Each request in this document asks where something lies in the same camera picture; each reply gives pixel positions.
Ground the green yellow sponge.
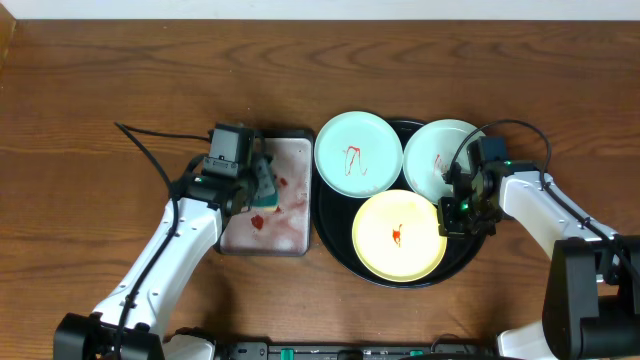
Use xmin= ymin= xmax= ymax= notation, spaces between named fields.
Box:
xmin=249 ymin=187 xmax=279 ymax=210

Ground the pale green plate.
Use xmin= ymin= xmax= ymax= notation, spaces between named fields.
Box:
xmin=403 ymin=119 xmax=476 ymax=205

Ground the yellow plate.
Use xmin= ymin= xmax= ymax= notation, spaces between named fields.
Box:
xmin=351 ymin=190 xmax=447 ymax=283

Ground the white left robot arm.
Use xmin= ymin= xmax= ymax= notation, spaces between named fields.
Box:
xmin=53 ymin=154 xmax=277 ymax=360

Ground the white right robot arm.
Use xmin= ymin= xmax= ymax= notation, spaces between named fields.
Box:
xmin=438 ymin=160 xmax=639 ymax=359

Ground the rectangular black metal tray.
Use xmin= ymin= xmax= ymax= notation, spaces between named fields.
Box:
xmin=218 ymin=129 xmax=313 ymax=256

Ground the round black tray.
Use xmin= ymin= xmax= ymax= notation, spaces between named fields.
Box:
xmin=310 ymin=117 xmax=488 ymax=289

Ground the light blue plate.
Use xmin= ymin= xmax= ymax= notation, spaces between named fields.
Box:
xmin=314 ymin=111 xmax=403 ymax=198

